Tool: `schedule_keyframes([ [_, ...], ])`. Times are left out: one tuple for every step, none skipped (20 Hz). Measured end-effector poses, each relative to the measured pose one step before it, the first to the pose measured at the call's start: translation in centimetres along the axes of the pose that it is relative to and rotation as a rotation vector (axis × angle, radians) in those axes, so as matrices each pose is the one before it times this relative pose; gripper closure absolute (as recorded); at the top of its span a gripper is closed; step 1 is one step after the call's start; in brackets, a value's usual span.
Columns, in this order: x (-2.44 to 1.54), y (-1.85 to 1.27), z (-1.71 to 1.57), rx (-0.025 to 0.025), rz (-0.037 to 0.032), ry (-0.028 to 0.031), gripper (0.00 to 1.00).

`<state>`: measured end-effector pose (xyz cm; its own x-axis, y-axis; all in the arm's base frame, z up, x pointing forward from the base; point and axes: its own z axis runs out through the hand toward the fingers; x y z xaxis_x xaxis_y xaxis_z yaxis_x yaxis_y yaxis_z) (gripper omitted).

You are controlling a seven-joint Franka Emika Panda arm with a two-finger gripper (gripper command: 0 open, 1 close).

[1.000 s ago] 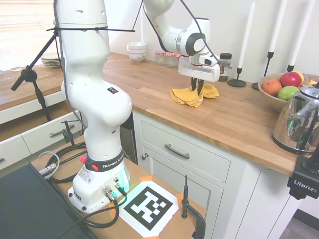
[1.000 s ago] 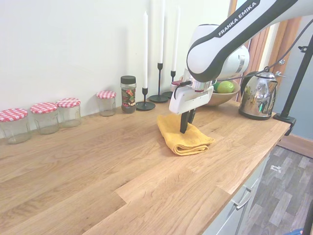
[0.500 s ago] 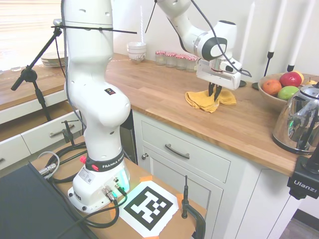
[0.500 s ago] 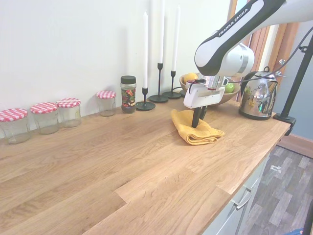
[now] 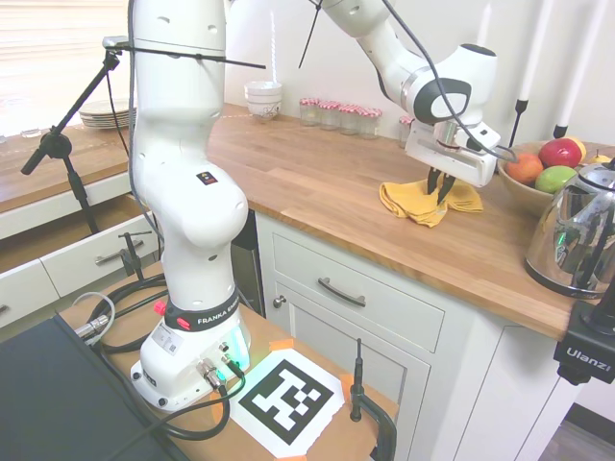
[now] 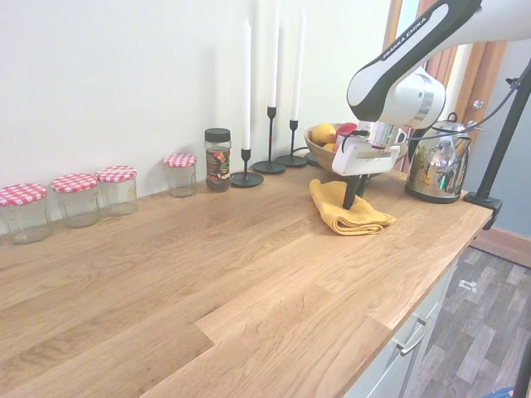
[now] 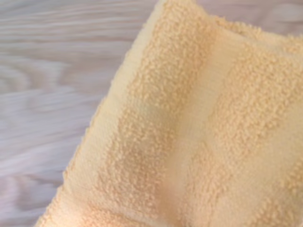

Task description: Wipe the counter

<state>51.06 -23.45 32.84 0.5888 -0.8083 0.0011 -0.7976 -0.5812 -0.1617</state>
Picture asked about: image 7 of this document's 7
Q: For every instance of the yellow terry cloth towel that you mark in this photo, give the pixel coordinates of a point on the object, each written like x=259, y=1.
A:
x=189, y=118

